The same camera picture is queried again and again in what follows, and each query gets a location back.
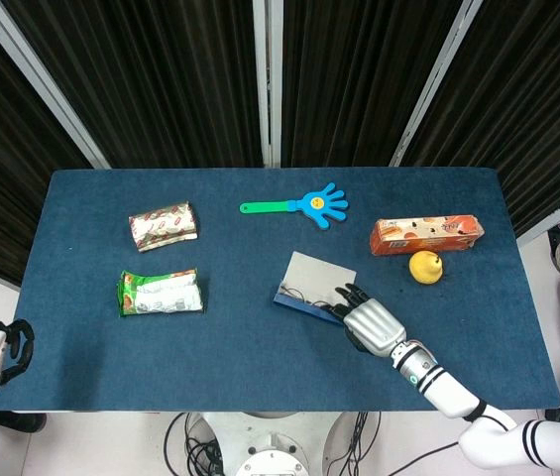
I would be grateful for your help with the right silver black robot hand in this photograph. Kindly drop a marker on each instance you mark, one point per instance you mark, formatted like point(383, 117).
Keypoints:
point(376, 324)

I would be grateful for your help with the grey blue box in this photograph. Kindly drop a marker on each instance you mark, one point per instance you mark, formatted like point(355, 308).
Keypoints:
point(319, 273)

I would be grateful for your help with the wire-frame eyeglasses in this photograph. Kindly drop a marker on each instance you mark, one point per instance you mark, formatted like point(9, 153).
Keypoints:
point(285, 287)

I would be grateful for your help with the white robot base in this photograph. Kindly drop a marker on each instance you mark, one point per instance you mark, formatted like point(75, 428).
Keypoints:
point(269, 446)

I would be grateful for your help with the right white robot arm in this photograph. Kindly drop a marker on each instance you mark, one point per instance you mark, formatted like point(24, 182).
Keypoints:
point(450, 392)

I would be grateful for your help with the orange cardboard snack carton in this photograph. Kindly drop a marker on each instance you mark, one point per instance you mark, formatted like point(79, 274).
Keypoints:
point(423, 235)

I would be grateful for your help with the blue green hand clapper toy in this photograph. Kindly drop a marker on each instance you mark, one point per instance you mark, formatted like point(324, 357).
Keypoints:
point(321, 205)

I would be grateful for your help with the blue velvet table cloth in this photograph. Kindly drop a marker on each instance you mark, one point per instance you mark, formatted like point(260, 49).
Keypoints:
point(240, 357)

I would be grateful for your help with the dark pleated partition curtain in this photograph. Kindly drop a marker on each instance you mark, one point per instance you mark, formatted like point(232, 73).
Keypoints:
point(354, 84)
point(537, 99)
point(160, 84)
point(2, 173)

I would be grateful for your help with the green silver snack bag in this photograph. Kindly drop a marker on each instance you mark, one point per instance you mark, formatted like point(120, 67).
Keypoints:
point(160, 292)

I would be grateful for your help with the red white snack packet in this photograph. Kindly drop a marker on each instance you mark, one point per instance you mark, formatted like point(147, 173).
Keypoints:
point(163, 225)

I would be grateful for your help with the white partition post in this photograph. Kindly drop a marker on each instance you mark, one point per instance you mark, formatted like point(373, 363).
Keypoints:
point(433, 84)
point(41, 84)
point(267, 84)

